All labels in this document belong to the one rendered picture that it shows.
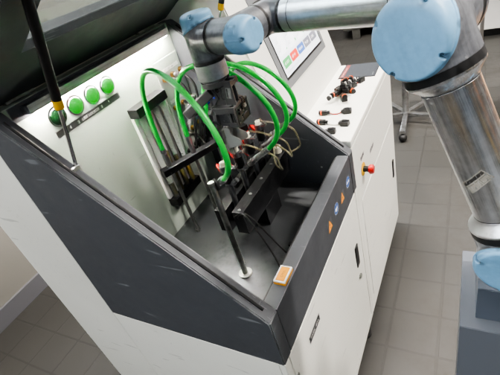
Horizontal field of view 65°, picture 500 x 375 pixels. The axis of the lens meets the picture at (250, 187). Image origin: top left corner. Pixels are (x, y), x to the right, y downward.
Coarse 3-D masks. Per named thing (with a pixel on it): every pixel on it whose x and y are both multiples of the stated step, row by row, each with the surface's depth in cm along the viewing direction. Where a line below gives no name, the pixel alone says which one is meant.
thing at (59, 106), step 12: (24, 0) 57; (36, 12) 60; (36, 24) 60; (36, 36) 62; (36, 48) 63; (48, 60) 65; (48, 72) 66; (48, 84) 68; (60, 96) 71; (60, 108) 72; (60, 120) 75; (72, 156) 82; (72, 168) 83
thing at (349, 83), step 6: (348, 78) 163; (354, 78) 165; (360, 78) 163; (342, 84) 154; (348, 84) 157; (354, 84) 160; (336, 90) 155; (342, 90) 154; (348, 90) 155; (354, 90) 156; (330, 96) 153; (336, 96) 158; (342, 96) 150; (342, 102) 153
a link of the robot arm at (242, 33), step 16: (240, 16) 77; (256, 16) 81; (208, 32) 81; (224, 32) 78; (240, 32) 76; (256, 32) 78; (208, 48) 83; (224, 48) 80; (240, 48) 78; (256, 48) 79
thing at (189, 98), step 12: (144, 72) 93; (156, 72) 88; (144, 84) 101; (144, 96) 104; (144, 108) 107; (204, 120) 82; (156, 132) 113; (216, 132) 82; (228, 156) 85; (228, 168) 87
